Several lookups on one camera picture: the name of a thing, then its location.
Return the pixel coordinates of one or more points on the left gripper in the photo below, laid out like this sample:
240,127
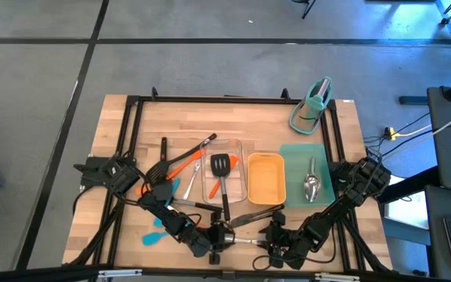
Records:
206,242

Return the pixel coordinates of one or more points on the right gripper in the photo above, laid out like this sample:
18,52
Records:
298,246

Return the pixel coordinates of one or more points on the black spatula steel shaft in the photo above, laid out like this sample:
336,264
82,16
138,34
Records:
206,206

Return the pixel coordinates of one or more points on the small orange spatula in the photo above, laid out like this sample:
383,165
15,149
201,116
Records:
213,191

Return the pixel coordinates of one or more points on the steel scoop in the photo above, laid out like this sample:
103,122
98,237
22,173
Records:
312,188

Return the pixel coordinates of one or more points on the black slotted turner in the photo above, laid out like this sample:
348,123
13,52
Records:
221,164

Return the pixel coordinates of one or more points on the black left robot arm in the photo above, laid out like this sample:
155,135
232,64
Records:
170,223

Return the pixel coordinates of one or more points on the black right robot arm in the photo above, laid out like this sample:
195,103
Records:
339,203

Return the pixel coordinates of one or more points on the clear plastic bin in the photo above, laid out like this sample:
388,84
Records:
239,184

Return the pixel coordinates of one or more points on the yellow plastic bin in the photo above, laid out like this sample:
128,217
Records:
266,176

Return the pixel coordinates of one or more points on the teal plastic tray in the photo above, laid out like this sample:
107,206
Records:
296,168

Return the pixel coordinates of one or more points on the long orange spatula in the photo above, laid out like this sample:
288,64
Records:
184,164

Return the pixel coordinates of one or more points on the black slotted spoon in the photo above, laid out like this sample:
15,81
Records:
157,174

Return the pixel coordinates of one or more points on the short black red-marked utensil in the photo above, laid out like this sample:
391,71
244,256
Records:
163,147

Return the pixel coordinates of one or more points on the white panel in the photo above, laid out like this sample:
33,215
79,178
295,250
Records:
405,211

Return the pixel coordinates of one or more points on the blue-grey desk foot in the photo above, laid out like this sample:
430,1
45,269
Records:
413,100

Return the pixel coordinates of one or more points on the black aluminium table frame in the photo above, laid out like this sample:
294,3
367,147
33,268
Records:
229,99

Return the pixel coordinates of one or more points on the black frame beam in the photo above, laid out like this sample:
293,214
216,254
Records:
33,275

